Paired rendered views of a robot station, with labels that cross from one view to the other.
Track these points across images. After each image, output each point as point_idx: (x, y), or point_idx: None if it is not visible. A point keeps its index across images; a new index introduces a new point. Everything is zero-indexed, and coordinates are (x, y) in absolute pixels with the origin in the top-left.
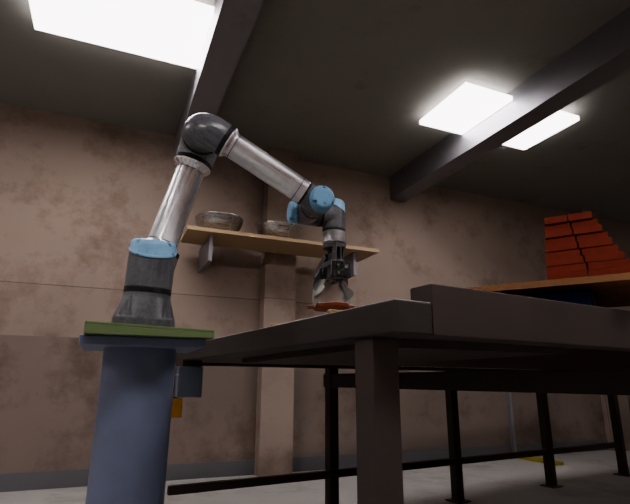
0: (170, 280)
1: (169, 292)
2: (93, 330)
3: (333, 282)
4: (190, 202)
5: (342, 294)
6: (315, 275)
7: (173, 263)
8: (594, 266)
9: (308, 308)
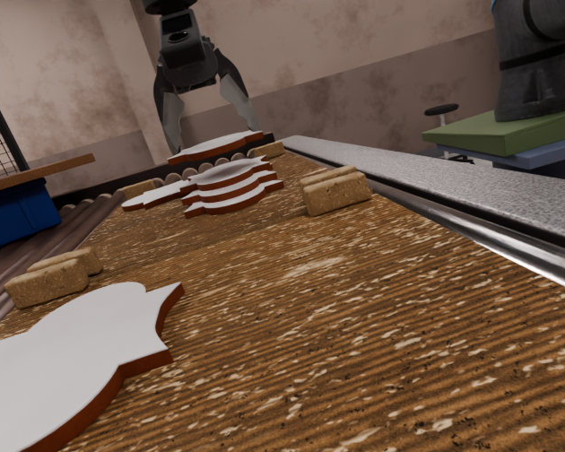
0: (497, 47)
1: (499, 65)
2: None
3: (188, 88)
4: None
5: (178, 123)
6: (231, 62)
7: (493, 20)
8: None
9: (262, 138)
